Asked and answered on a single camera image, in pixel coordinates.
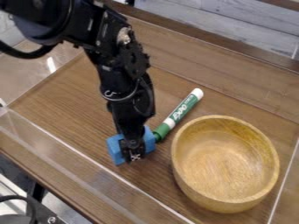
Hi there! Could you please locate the clear acrylic enclosure wall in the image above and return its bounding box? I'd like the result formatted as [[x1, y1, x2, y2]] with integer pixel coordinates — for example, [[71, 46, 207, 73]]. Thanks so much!
[[0, 10, 299, 224]]

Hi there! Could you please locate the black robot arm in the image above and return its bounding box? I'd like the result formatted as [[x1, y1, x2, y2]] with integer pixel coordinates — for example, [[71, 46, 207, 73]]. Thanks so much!
[[0, 0, 155, 164]]

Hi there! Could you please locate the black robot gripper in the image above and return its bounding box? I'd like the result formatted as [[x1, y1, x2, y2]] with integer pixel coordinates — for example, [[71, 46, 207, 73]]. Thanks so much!
[[102, 78, 155, 163]]

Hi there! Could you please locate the black metal table frame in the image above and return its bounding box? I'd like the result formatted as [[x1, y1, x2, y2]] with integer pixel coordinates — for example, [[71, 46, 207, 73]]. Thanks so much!
[[0, 154, 81, 224]]

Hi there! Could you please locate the blue foam block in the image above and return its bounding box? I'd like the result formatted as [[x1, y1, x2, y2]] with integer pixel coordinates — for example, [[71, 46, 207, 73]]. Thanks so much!
[[107, 126, 155, 165]]

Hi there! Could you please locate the green Expo marker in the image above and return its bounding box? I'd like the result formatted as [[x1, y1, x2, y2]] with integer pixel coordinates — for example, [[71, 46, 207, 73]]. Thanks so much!
[[154, 88, 203, 143]]

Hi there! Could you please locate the black cable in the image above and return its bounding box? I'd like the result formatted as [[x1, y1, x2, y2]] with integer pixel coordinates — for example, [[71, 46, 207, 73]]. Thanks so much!
[[0, 38, 61, 60]]

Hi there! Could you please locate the brown wooden bowl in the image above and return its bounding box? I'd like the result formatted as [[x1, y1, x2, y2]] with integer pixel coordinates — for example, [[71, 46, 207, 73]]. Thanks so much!
[[171, 115, 281, 214]]

